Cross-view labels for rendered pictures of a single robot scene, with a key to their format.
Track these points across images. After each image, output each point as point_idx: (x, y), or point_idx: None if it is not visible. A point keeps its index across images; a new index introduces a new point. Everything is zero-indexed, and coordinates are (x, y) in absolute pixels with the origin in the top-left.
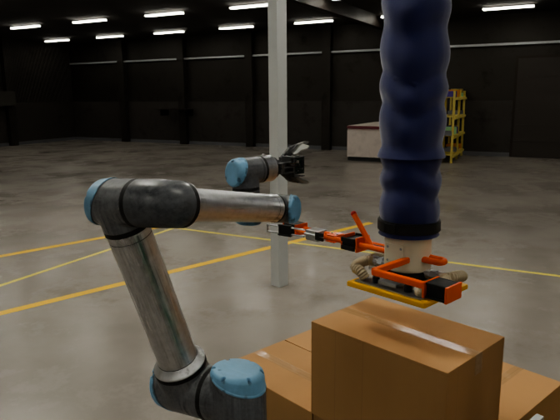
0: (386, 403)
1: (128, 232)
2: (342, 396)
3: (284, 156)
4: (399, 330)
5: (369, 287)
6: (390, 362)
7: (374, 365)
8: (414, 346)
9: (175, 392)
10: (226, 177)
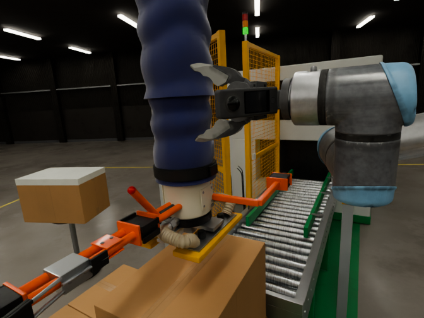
0: (248, 317)
1: None
2: None
3: (258, 81)
4: (198, 270)
5: (215, 241)
6: (248, 278)
7: (241, 298)
8: (229, 259)
9: None
10: (416, 106)
